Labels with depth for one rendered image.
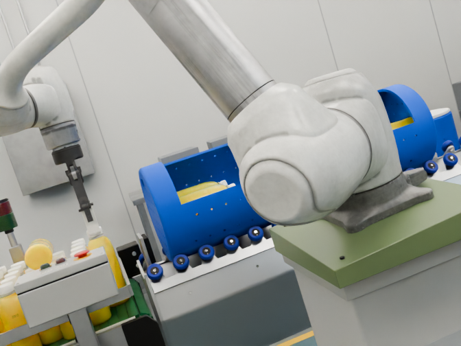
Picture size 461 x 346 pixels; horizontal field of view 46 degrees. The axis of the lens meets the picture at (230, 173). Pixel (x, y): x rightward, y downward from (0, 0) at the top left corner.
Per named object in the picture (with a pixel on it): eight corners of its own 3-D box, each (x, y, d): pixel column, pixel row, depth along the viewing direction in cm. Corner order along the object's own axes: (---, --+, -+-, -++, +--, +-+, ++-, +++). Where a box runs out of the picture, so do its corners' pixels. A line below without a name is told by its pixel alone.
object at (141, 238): (161, 277, 152) (147, 235, 151) (153, 280, 151) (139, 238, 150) (156, 270, 162) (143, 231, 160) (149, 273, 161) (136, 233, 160)
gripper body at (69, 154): (79, 142, 136) (91, 176, 137) (79, 143, 145) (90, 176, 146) (49, 151, 135) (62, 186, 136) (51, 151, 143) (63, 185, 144)
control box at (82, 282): (119, 294, 120) (104, 251, 119) (29, 329, 116) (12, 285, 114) (116, 284, 130) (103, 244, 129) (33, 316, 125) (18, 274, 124)
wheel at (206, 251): (210, 240, 151) (210, 244, 152) (195, 246, 150) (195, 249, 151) (217, 254, 148) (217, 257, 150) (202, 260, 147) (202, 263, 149)
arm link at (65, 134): (75, 121, 144) (82, 143, 145) (40, 132, 142) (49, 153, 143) (75, 119, 136) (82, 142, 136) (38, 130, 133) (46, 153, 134)
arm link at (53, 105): (62, 125, 146) (19, 136, 136) (42, 70, 145) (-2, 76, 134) (86, 116, 140) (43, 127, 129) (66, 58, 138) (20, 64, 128)
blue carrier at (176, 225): (446, 169, 166) (425, 79, 161) (178, 273, 145) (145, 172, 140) (394, 165, 193) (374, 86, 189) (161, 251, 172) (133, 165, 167)
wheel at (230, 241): (235, 231, 153) (235, 235, 154) (220, 237, 151) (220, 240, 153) (241, 244, 150) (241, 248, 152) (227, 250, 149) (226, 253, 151)
